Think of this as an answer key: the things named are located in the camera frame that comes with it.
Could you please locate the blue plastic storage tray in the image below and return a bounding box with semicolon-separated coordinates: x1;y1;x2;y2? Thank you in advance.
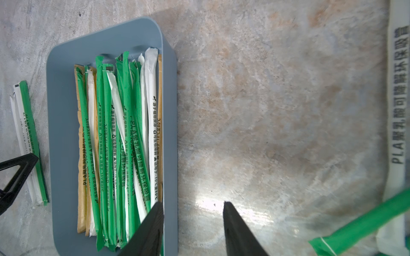
47;17;178;256

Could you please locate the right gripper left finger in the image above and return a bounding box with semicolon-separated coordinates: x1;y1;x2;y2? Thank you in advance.
119;202;164;256

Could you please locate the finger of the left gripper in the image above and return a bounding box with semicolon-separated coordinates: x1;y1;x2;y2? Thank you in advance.
1;153;39;214

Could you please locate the green straw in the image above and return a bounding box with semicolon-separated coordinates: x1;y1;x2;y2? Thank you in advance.
96;56;110;248
116;51;151;215
75;65;105;251
122;51;136;241
102;64;117;252
309;189;410;256
19;81;49;206

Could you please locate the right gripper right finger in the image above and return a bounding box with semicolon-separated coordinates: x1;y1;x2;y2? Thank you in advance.
223;202;268;256

